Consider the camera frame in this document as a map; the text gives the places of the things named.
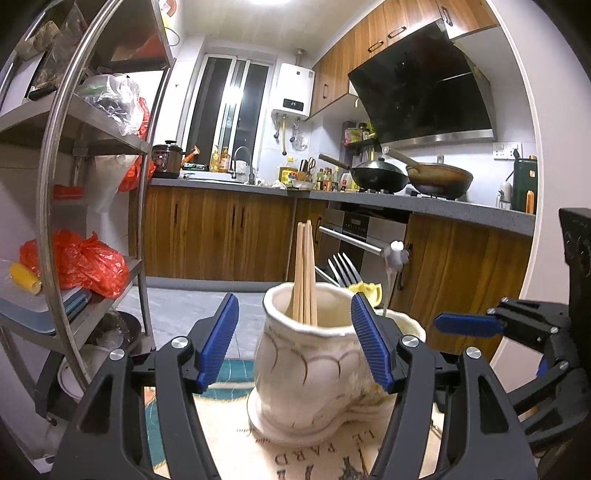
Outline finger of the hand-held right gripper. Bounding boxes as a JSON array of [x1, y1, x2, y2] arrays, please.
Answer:
[[434, 298, 572, 352], [508, 354, 579, 417]]

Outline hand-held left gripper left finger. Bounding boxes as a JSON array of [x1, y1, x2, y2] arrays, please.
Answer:
[[48, 292, 241, 480]]

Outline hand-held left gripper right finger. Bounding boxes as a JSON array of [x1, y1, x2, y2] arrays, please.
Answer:
[[350, 292, 539, 480]]

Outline silver fork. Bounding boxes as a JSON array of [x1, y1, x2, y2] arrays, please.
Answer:
[[327, 252, 364, 289]]

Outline cream ceramic utensil holder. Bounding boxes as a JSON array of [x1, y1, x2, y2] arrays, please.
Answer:
[[247, 281, 428, 448]]

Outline wooden chopstick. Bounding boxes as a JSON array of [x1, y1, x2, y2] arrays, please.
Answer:
[[302, 220, 315, 324], [295, 222, 309, 322], [290, 222, 304, 319]]

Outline yellow green plastic utensil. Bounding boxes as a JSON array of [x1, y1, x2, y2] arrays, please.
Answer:
[[348, 281, 383, 308]]

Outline black pot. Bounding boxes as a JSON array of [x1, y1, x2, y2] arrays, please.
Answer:
[[108, 310, 143, 352]]

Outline white hanging hook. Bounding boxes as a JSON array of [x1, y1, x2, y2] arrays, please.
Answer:
[[385, 240, 411, 271]]

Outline wooden base cabinets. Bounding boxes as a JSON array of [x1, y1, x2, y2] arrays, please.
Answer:
[[141, 185, 536, 361]]

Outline green kettle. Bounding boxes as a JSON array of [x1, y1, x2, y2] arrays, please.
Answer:
[[513, 156, 539, 214]]

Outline grey kitchen countertop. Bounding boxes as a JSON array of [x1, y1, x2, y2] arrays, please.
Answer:
[[148, 171, 536, 238]]

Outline stainless built-in oven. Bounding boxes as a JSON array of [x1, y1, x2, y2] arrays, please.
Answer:
[[316, 209, 411, 296]]

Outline white plates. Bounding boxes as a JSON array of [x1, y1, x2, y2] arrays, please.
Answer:
[[58, 344, 139, 402]]

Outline brown wok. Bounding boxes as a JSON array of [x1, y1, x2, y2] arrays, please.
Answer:
[[383, 147, 475, 200]]

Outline large red plastic bag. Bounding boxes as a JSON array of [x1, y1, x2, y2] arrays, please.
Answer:
[[19, 231, 130, 299]]

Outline black wok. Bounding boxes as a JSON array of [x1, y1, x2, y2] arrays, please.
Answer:
[[318, 153, 411, 193]]

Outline row of condiment bottles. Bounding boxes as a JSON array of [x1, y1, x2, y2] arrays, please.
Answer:
[[316, 166, 354, 192]]

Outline black kitchen faucet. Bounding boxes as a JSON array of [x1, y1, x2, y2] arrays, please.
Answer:
[[230, 146, 254, 184]]

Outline stack of flat trays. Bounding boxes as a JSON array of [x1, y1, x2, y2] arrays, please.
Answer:
[[0, 286, 91, 337]]

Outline large cooking oil bottle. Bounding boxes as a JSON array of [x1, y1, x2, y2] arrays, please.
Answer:
[[278, 157, 300, 185]]

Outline hanging red plastic bag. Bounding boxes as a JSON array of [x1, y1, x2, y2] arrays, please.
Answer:
[[119, 97, 158, 193]]

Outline dark red pressure cooker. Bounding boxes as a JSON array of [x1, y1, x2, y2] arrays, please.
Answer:
[[151, 140, 185, 180]]

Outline white plastic bag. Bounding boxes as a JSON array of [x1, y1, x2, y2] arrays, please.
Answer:
[[85, 154, 139, 214]]

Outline yellow corn cob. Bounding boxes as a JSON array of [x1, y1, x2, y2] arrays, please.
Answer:
[[10, 262, 43, 294]]

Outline small spice shelf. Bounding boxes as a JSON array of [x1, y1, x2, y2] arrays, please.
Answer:
[[342, 120, 384, 153]]

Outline black range hood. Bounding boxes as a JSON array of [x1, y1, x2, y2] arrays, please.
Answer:
[[347, 19, 497, 149]]

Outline white water heater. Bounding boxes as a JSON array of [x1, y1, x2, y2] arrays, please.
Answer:
[[271, 64, 315, 123]]

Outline clear plastic bags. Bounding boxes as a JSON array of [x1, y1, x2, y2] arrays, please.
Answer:
[[76, 74, 144, 137]]

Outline steel shelf rack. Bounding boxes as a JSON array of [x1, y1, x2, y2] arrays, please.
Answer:
[[0, 0, 178, 462]]

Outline bags of dried goods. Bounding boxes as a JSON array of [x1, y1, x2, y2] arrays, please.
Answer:
[[0, 0, 93, 100]]

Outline wooden wall cabinets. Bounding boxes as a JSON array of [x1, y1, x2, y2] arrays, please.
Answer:
[[307, 0, 499, 121]]

